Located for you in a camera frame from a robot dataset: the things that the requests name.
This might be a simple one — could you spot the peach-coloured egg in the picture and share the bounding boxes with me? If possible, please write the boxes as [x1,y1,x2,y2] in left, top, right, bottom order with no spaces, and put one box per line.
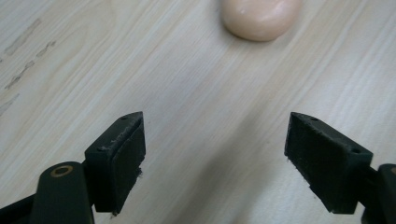
[219,0,303,43]

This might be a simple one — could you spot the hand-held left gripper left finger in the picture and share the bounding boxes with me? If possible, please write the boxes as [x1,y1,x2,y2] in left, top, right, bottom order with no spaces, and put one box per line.
[84,111,147,217]

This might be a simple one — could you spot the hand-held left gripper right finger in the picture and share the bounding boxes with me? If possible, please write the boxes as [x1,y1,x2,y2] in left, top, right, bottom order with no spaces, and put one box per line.
[283,111,375,215]

